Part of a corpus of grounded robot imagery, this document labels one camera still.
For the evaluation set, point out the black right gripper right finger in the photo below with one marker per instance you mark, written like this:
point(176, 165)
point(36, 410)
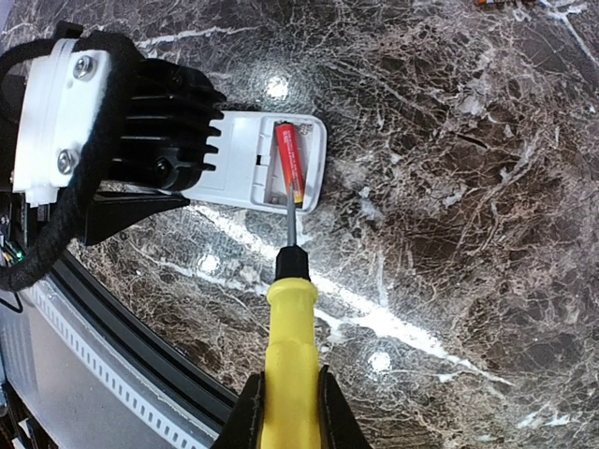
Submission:
point(339, 428)

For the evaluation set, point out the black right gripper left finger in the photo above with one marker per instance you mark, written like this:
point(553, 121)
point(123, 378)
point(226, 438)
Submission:
point(243, 426)

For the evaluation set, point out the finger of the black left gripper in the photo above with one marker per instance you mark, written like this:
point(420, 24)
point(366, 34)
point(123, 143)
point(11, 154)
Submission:
point(112, 212)

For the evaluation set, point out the yellow handled screwdriver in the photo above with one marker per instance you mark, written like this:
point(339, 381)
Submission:
point(292, 362)

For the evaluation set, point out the white remote control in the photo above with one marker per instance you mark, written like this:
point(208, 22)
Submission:
point(248, 170)

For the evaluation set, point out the red AAA battery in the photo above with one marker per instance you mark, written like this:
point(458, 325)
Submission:
point(289, 151)

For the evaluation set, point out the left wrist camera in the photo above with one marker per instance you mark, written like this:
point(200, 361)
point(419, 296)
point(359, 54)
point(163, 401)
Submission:
point(84, 114)

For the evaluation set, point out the white slotted cable duct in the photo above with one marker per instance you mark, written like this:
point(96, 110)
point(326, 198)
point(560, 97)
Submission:
point(119, 407)

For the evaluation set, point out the black front rail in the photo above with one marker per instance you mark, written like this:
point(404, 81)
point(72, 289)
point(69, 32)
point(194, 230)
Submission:
point(166, 368)

